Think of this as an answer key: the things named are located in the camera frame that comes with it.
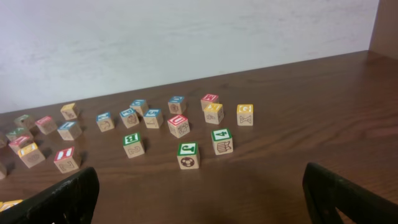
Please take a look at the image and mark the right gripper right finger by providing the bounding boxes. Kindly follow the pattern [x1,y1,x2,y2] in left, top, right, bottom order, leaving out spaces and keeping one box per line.
[302,162,397,223]

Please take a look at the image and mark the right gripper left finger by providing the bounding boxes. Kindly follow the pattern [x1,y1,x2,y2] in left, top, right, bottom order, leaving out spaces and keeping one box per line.
[1,167,100,224]

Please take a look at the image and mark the red I block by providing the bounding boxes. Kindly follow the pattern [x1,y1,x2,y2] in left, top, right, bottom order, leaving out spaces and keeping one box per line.
[53,146,81,174]

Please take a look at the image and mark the yellow block centre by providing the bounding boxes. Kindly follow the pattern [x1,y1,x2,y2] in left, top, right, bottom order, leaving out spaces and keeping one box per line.
[17,142,45,168]

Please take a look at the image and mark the blue L block centre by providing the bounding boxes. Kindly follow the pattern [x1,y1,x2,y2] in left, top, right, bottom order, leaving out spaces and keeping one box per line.
[57,121,82,141]

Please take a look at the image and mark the red U block left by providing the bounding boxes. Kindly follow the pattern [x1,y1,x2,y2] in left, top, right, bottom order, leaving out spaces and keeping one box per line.
[35,116,58,135]

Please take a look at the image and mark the red u block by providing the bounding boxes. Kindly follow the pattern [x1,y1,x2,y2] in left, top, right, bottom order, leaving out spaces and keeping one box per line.
[167,114,190,138]
[35,116,58,135]

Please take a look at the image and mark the red A block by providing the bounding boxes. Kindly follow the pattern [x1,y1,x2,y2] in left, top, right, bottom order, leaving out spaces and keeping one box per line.
[9,135,34,154]

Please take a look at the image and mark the blue 2 block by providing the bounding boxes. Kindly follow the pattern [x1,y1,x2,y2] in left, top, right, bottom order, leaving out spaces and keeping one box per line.
[96,112,114,132]

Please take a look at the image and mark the green Z block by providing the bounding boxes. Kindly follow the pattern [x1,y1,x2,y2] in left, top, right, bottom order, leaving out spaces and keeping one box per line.
[6,127,34,142]

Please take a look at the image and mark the plain yellow block top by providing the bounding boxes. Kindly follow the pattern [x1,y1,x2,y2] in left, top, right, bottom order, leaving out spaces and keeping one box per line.
[60,103,80,120]

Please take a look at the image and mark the green J block top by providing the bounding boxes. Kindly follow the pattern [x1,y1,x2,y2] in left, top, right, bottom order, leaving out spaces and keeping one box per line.
[14,114,35,129]

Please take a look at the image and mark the green j block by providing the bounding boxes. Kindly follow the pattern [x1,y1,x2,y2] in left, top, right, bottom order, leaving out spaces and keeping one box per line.
[177,142,200,170]
[14,114,35,129]

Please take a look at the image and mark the blue P block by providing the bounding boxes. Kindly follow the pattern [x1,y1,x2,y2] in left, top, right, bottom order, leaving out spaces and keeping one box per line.
[120,108,139,128]

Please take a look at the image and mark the yellow G block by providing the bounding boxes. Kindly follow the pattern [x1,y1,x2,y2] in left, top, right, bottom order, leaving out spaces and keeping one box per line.
[236,104,254,126]

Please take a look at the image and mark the green 4 block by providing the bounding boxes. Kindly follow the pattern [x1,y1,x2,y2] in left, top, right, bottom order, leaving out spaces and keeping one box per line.
[211,128,233,155]

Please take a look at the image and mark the blue 5 block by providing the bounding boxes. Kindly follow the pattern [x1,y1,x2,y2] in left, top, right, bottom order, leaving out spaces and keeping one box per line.
[144,109,164,129]

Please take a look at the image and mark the blue D block left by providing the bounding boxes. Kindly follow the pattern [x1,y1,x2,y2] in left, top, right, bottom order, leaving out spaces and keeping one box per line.
[130,100,149,116]

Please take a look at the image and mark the blue d block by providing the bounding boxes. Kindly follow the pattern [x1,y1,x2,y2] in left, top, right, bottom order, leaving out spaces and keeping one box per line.
[130,100,149,116]
[168,96,187,114]

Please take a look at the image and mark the green J block bottom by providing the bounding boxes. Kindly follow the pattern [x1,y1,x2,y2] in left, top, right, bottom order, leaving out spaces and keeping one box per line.
[177,142,200,170]

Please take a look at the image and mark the red U block right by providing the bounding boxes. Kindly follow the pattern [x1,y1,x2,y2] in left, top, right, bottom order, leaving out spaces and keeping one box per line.
[167,114,190,138]

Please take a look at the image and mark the yellow X block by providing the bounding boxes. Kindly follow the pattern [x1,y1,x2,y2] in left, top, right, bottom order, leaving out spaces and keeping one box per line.
[204,103,224,124]

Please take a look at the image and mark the blue D block right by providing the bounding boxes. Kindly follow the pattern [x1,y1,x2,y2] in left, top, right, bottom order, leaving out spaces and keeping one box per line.
[168,96,187,114]

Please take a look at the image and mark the red M block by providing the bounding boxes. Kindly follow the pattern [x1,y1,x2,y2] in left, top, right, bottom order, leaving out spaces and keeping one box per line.
[200,94,219,110]

